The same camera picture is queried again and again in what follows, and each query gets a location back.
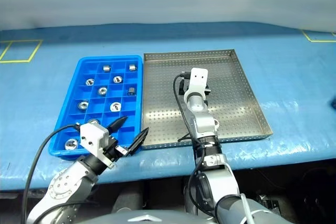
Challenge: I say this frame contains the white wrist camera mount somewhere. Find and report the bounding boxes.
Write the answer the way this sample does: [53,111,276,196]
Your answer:
[79,123,117,169]
[183,68,209,102]

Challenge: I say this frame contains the grey robot torso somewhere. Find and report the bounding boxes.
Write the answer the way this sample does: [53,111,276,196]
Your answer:
[86,209,218,224]

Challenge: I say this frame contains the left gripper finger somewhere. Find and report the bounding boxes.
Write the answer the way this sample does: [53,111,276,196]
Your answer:
[128,126,150,156]
[107,115,129,133]

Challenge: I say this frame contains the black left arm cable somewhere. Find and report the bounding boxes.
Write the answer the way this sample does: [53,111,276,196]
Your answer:
[21,122,82,224]

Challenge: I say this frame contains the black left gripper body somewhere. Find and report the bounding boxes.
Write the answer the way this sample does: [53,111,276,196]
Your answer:
[103,137,132,163]

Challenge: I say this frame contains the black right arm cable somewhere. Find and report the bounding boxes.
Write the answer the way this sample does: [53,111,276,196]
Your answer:
[173,71,218,218]

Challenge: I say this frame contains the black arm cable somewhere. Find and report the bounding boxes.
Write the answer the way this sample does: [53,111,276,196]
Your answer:
[173,71,218,218]
[21,122,82,224]

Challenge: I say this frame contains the blue compartment tray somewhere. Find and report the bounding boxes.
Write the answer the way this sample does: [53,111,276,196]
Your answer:
[48,55,144,161]

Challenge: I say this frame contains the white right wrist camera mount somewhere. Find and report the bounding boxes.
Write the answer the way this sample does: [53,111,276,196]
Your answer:
[183,68,209,102]

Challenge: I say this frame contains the perforated metal tray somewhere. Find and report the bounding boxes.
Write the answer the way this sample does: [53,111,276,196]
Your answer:
[141,49,274,150]

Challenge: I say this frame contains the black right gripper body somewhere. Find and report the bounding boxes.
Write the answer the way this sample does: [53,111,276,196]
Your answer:
[178,80,212,98]

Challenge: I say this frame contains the dark grey rounded shape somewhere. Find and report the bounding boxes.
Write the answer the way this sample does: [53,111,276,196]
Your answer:
[111,189,144,214]

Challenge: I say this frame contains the yellow tape square outline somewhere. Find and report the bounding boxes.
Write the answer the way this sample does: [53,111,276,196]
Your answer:
[0,39,43,64]

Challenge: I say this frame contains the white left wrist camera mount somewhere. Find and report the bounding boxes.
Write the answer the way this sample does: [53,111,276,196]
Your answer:
[79,123,117,169]

